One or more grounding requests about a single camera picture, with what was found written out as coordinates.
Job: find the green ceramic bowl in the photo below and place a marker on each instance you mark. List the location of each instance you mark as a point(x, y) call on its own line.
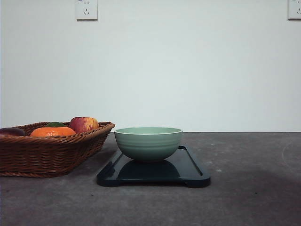
point(148, 143)

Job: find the brown wicker basket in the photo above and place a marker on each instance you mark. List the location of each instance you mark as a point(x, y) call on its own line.
point(50, 157)

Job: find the black rectangular tray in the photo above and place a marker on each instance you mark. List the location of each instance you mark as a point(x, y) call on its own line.
point(182, 167)

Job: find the red yellow apple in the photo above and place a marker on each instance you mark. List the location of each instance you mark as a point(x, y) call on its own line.
point(82, 124)

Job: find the orange tangerine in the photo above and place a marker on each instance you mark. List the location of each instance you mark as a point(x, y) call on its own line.
point(53, 132)

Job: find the dark green fruit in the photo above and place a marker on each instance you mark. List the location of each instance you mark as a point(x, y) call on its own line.
point(55, 124)

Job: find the dark purple fruit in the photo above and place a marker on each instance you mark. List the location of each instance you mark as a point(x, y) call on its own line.
point(12, 131)

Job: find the white wall socket left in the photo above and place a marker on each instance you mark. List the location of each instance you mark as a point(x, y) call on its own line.
point(86, 11)

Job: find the white wall socket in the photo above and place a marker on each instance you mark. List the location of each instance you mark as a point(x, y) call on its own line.
point(294, 9)
point(86, 11)

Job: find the white wall socket right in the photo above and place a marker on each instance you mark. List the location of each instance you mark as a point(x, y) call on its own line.
point(294, 9)

